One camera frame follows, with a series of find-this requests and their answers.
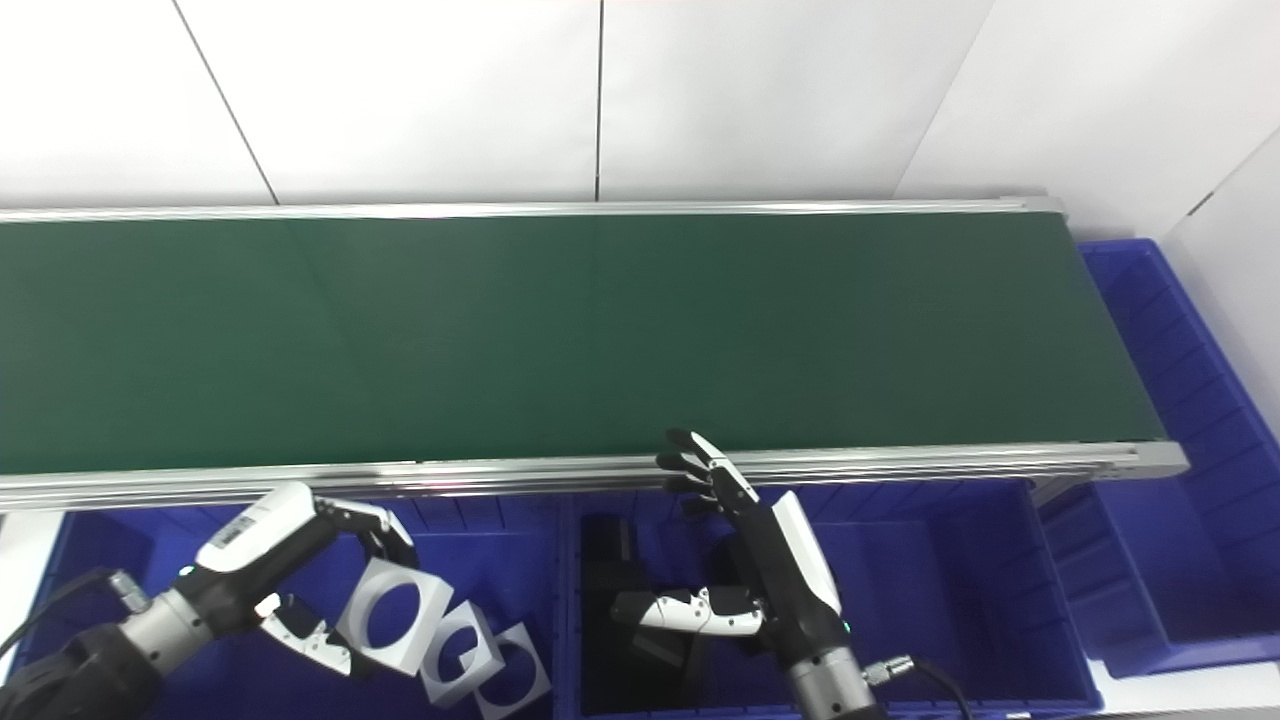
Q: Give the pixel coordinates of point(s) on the blue bin with black part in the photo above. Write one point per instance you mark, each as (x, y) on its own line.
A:
(950, 600)

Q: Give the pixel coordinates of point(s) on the blue bin with white parts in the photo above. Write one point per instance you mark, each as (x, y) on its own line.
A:
(500, 560)

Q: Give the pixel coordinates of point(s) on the white square part round hole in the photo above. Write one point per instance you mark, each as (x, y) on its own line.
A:
(530, 690)
(430, 600)
(435, 675)

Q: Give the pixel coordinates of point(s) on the black block part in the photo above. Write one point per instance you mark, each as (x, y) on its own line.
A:
(605, 560)

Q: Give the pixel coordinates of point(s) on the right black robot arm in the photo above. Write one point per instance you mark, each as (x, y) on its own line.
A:
(830, 690)

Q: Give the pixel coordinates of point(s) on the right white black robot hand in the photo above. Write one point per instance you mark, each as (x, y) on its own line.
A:
(785, 560)

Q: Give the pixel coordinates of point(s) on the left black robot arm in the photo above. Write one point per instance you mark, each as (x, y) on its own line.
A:
(100, 660)

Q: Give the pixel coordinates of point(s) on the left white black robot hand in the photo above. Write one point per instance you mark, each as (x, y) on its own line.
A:
(255, 540)

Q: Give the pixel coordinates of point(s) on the green conveyor belt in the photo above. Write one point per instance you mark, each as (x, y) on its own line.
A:
(600, 340)

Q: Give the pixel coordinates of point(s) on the aluminium conveyor leg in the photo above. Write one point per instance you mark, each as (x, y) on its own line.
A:
(1060, 490)

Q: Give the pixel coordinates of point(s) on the empty blue plastic bin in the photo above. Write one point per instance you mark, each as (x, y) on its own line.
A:
(1180, 520)

